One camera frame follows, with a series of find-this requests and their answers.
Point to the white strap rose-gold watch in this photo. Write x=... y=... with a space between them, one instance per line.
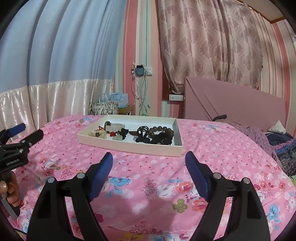
x=113 y=127

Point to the pink floral bedsheet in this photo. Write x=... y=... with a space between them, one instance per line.
x=153 y=197

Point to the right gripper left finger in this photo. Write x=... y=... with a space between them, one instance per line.
x=51 y=216

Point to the white shallow jewelry box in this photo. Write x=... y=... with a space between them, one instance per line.
x=132 y=122

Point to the wall socket with blue charger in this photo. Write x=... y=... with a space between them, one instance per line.
x=140 y=71

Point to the brown cardboard box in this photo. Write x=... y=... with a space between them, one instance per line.
x=126 y=111

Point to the white satin curtain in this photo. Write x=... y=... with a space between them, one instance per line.
x=37 y=105

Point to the left hand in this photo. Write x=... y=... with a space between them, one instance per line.
x=11 y=189

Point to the black white patterned bag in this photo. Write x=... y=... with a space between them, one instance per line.
x=103 y=108

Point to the pink patterned curtain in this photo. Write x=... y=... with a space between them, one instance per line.
x=209 y=39

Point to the purple dotted blanket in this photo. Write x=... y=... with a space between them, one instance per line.
x=257 y=136

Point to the dark patterned blanket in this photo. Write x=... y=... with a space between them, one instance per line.
x=284 y=146

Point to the black cord brown pendant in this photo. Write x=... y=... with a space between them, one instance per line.
x=133 y=133

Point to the white small pillow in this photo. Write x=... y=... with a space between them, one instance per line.
x=278 y=128

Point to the white power strip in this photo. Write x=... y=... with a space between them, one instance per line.
x=176 y=97

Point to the pink headboard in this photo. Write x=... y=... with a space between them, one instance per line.
x=206 y=99

